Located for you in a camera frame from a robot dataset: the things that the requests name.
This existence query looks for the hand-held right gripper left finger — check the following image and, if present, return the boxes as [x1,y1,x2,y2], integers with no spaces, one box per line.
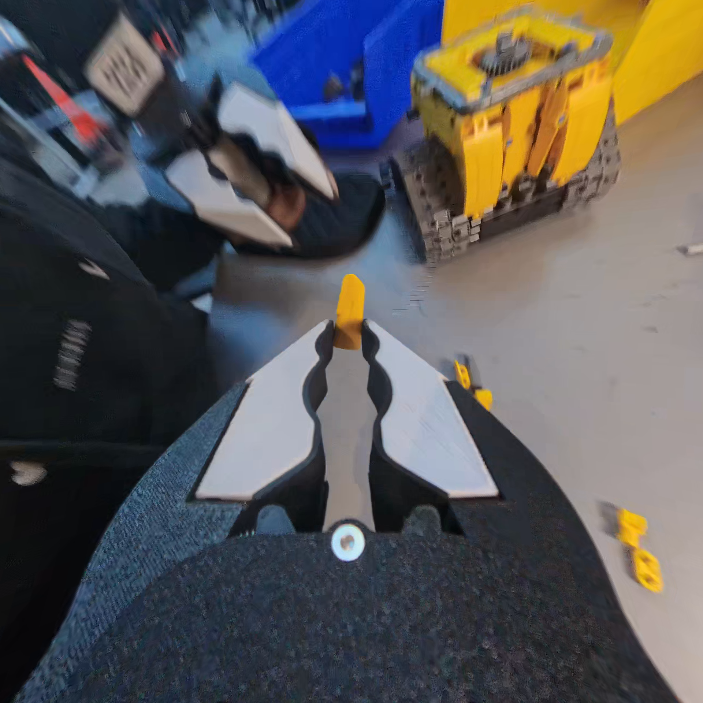
[196,321,334,507]

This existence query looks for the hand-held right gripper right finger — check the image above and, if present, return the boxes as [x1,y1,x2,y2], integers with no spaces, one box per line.
[365,321,501,504]

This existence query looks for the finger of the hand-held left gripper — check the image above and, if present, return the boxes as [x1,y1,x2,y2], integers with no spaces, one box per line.
[217,83,339,202]
[165,149,295,249]

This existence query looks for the yellow brick piece grey axle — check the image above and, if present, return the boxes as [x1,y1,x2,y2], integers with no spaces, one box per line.
[453,354,494,412]

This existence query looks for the yellow brick beam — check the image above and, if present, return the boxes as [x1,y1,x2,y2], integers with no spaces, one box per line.
[334,274,368,351]

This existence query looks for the yellow tracked brick vehicle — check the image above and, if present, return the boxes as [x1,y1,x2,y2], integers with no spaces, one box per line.
[379,6,621,264]

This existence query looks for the grey desk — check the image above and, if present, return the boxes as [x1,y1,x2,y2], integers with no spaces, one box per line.
[204,77,703,703]

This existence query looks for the person's left hand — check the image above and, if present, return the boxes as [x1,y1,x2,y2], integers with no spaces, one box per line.
[264,182,310,234]

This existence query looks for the blue plastic bin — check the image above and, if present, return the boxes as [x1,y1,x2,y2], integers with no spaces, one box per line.
[251,0,446,151]

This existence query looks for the small yellow brick piece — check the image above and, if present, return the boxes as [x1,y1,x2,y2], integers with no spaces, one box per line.
[631,547,665,594]
[615,508,649,548]

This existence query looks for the yellow plastic bin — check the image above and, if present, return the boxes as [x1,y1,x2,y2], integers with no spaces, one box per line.
[440,0,703,127]

